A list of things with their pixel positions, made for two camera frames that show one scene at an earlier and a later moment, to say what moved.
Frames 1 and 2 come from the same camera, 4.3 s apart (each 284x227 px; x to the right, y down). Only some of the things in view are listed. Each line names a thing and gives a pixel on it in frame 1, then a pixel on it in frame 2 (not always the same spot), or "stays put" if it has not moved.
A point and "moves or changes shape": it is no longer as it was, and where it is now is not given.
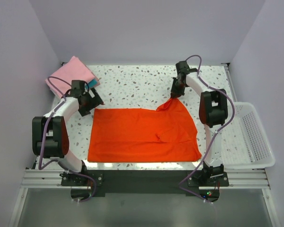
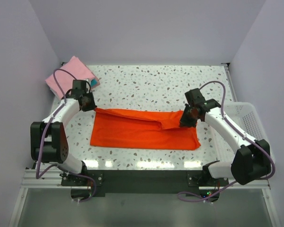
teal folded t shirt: [92, 83] stays put
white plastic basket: [244, 143] stays put
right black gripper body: [176, 82] to [188, 119]
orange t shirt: [168, 134] moves or changes shape
